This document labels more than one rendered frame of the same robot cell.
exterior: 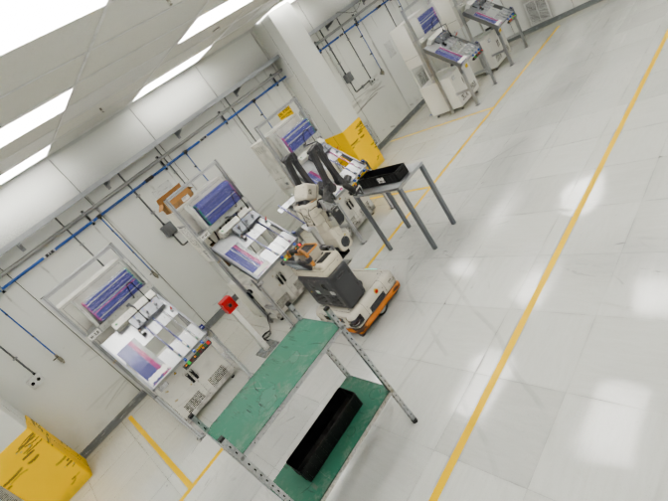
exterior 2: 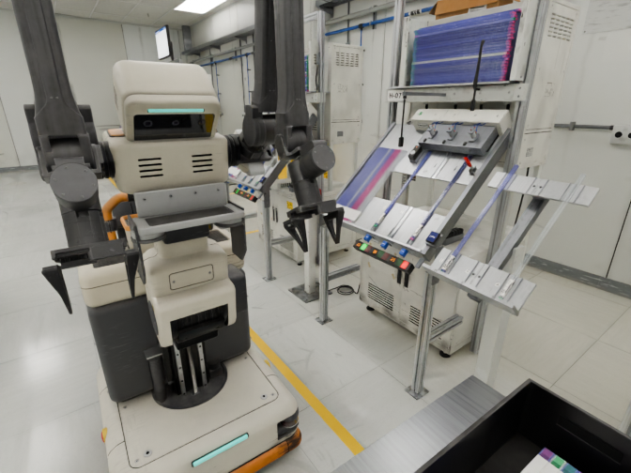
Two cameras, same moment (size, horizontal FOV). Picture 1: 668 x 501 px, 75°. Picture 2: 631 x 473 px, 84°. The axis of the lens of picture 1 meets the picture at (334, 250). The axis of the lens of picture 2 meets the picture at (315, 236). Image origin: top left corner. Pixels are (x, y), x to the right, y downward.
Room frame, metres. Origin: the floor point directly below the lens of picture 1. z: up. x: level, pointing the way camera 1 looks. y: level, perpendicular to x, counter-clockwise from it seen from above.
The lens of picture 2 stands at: (4.16, -1.03, 1.29)
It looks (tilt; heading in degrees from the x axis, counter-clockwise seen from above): 21 degrees down; 85
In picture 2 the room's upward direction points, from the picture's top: straight up
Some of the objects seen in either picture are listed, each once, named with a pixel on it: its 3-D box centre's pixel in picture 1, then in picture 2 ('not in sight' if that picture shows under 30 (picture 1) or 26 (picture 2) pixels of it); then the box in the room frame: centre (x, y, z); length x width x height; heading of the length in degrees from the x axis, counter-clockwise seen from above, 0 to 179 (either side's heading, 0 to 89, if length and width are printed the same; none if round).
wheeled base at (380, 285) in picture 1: (356, 298); (194, 404); (3.77, 0.10, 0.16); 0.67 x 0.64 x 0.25; 119
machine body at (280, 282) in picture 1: (271, 282); (437, 272); (5.09, 0.87, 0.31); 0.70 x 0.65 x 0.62; 121
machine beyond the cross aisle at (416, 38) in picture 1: (434, 57); not in sight; (7.67, -3.42, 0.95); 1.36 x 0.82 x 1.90; 31
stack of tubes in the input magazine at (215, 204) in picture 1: (217, 202); (462, 53); (5.02, 0.76, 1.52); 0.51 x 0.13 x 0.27; 121
